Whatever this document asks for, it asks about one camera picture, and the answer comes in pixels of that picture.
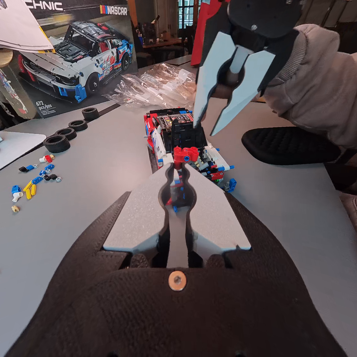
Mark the blue white connector piece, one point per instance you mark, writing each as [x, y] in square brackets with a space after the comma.
[16, 192]

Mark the red felt bag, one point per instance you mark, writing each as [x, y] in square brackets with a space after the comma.
[209, 28]

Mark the toy brick race car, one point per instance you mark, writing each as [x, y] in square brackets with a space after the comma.
[159, 139]

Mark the instruction booklet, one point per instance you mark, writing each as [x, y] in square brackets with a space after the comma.
[19, 25]

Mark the person's right hand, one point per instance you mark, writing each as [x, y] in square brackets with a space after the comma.
[226, 90]

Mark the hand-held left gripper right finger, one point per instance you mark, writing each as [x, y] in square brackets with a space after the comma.
[220, 223]

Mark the yellow brick beam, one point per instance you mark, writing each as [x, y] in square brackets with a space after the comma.
[27, 186]
[32, 192]

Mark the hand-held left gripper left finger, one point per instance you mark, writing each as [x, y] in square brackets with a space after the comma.
[134, 223]

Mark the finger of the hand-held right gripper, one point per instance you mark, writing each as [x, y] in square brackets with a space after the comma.
[212, 61]
[255, 72]

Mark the black rubber toy tire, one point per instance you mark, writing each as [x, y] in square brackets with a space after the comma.
[65, 134]
[55, 144]
[90, 113]
[78, 125]

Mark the red brick connector piece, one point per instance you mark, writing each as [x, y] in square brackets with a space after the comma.
[185, 153]

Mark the scattered small connector pieces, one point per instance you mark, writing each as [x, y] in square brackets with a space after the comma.
[47, 170]

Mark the pile of clear plastic bags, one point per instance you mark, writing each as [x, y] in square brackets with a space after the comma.
[156, 83]

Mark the white book stand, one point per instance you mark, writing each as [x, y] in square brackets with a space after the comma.
[16, 145]

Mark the person's leg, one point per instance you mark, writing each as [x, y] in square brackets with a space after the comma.
[350, 209]

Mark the black chair armrest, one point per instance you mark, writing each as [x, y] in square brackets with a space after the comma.
[290, 146]

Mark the toy car set box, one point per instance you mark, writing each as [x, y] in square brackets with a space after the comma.
[83, 64]

